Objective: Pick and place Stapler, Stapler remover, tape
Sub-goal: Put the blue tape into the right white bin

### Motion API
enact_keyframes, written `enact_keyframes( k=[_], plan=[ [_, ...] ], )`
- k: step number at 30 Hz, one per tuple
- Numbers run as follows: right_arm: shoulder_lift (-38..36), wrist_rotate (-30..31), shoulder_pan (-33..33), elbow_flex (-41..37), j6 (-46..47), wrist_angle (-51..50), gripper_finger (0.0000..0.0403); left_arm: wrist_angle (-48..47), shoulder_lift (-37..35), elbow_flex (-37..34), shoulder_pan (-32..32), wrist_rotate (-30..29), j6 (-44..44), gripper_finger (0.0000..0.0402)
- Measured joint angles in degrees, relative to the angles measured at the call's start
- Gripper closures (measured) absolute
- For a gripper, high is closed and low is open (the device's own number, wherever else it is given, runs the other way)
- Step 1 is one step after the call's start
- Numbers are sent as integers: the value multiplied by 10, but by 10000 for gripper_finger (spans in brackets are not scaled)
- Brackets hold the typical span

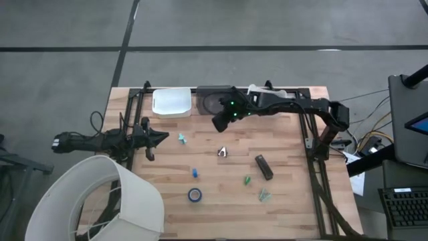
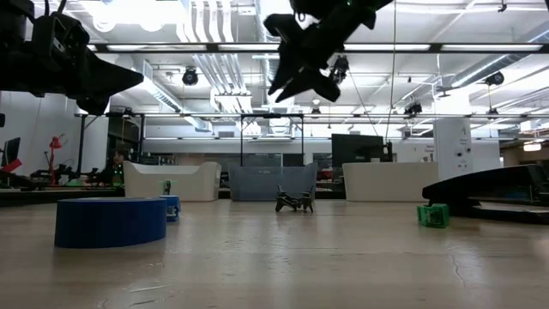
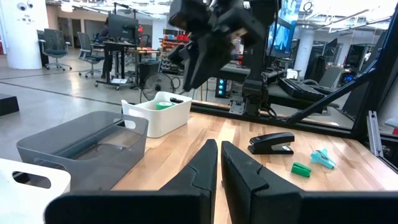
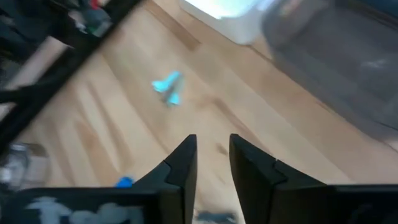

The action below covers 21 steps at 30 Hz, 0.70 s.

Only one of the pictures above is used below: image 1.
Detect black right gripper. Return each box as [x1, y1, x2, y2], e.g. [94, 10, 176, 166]
[211, 94, 255, 133]

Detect black aluminium table frame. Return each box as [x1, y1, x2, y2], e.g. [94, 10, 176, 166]
[122, 80, 364, 241]

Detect white lampshade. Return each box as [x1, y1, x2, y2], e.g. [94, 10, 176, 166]
[25, 155, 165, 241]

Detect white paper sheet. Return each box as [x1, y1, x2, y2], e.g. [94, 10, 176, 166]
[343, 151, 366, 197]

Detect blue tape roll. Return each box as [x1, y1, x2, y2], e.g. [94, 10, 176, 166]
[187, 187, 203, 204]

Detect black pole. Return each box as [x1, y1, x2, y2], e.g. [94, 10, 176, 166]
[400, 64, 428, 90]

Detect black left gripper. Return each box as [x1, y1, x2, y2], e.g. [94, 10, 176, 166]
[132, 116, 170, 162]

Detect thin black floor cable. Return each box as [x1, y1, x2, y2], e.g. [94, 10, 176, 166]
[337, 88, 391, 103]

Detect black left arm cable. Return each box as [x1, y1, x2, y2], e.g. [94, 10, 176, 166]
[89, 110, 106, 136]

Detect black stapler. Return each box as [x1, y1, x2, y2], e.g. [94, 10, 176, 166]
[254, 154, 275, 181]

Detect white curved-rim plastic bin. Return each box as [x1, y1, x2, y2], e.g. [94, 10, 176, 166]
[246, 83, 288, 100]

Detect clear pale green staple remover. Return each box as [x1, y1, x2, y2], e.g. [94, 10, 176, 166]
[258, 187, 272, 204]

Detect dark translucent plastic bin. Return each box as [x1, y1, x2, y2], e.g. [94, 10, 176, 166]
[195, 85, 235, 116]

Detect dark grey desk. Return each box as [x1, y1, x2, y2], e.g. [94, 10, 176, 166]
[381, 159, 428, 241]

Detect black keyboard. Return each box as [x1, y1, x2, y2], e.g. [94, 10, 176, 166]
[377, 186, 428, 230]

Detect tablet with blue screen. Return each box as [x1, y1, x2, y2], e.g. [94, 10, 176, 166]
[403, 112, 428, 137]

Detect grey metal stand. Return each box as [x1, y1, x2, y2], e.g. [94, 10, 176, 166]
[0, 133, 54, 241]

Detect white square plastic bin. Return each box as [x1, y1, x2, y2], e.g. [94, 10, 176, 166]
[152, 87, 193, 119]

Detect black stand bar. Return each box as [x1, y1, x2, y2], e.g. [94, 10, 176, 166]
[346, 143, 396, 179]

